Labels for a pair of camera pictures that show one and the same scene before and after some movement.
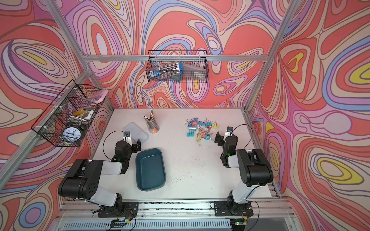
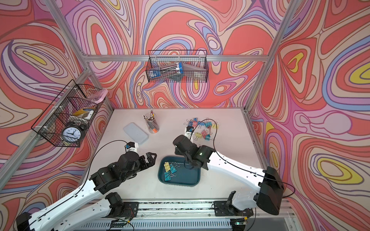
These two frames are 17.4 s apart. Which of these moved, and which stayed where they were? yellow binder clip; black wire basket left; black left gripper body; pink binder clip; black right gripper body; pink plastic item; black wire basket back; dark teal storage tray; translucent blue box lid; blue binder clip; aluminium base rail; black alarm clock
Moved: dark teal storage tray; black right gripper body; black left gripper body; yellow binder clip
Stayed: black wire basket left; pink plastic item; black alarm clock; aluminium base rail; black wire basket back; blue binder clip; translucent blue box lid; pink binder clip
